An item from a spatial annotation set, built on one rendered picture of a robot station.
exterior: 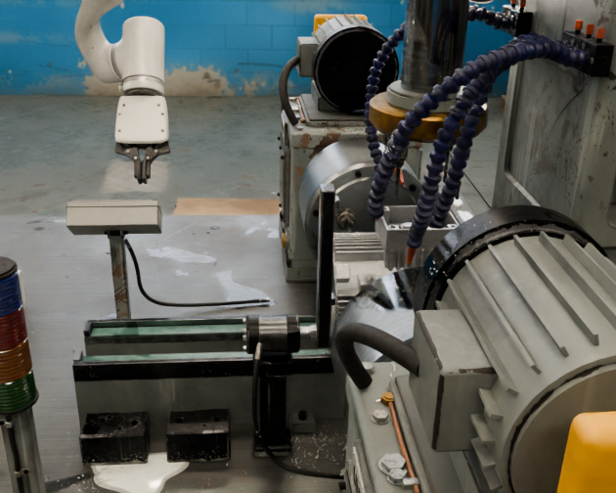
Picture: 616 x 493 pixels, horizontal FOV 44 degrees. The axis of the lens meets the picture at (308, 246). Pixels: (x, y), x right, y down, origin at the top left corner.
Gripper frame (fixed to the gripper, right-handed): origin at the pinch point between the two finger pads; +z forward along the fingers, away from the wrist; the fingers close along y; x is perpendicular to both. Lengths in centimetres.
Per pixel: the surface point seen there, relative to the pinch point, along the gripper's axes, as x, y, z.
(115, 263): 4.0, -5.4, 17.2
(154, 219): -3.6, 2.7, 10.5
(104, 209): -3.6, -6.5, 8.4
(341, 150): -1.7, 39.2, -3.7
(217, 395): -14.4, 14.5, 43.7
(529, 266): -86, 42, 37
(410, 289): -49, 40, 32
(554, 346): -93, 40, 44
